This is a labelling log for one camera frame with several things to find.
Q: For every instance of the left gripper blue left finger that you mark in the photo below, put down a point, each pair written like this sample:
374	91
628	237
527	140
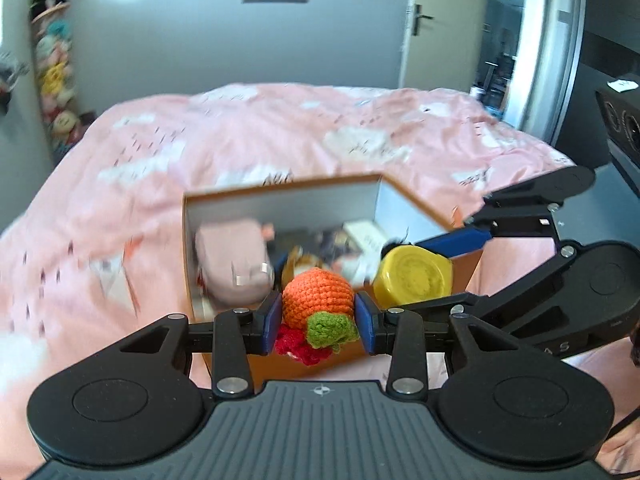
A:
269	321

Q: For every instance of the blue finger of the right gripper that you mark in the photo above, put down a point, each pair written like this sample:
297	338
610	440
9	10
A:
441	307
456	243

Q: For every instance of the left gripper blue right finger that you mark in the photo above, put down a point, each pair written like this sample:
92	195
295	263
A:
367	319

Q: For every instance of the orange crochet carrot toy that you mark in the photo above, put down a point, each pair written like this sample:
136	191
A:
318	317

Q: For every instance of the yellow plastic container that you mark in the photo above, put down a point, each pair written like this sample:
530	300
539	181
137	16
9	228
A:
410	274

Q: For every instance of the pink fabric pouch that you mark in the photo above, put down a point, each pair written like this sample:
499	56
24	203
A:
234	263

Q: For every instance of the white rectangular box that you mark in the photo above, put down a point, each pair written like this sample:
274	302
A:
367	235

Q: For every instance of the illustrated warrior card box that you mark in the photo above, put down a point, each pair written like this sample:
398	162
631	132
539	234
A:
335	244

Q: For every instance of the orange cardboard box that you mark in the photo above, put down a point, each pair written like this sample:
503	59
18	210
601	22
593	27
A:
344	222

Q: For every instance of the pink patterned bed duvet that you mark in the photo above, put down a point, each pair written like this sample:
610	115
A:
107	374

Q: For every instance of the hanging plush toy organizer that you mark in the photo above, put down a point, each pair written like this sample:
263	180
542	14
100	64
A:
52	45

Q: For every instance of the beige door with handle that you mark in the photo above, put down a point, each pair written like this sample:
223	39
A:
442	41

